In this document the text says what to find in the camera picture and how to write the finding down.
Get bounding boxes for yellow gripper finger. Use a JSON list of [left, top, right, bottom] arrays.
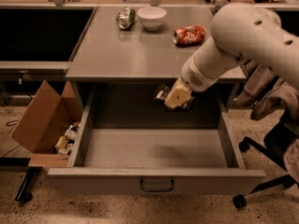
[[164, 78, 192, 109]]

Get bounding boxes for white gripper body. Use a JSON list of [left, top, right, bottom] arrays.
[[180, 56, 219, 92]]

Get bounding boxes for black rxbar chocolate bar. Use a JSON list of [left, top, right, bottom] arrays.
[[154, 85, 194, 110]]

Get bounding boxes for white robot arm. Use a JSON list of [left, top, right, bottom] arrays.
[[164, 3, 299, 109]]

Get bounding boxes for grey open top drawer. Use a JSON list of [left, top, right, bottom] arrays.
[[49, 87, 265, 195]]

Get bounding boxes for crushed orange soda can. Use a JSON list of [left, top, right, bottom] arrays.
[[173, 25, 206, 46]]

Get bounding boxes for grey metal cabinet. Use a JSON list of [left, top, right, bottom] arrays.
[[64, 6, 247, 110]]

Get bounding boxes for white ceramic bowl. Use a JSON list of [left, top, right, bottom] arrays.
[[137, 7, 166, 31]]

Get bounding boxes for grey jacket on chair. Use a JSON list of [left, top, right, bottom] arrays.
[[235, 61, 299, 181]]

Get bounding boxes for crushed green soda can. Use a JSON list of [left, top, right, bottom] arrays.
[[116, 7, 135, 30]]

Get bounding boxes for black office chair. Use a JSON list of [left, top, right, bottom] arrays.
[[232, 107, 299, 210]]

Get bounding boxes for trash items in box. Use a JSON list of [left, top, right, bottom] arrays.
[[54, 121, 80, 155]]

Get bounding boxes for brown cardboard box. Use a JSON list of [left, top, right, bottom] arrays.
[[11, 80, 83, 168]]

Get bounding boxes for black table leg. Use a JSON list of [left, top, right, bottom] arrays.
[[0, 157, 40, 203]]

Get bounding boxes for black drawer handle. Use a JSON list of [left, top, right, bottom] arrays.
[[139, 179, 175, 192]]

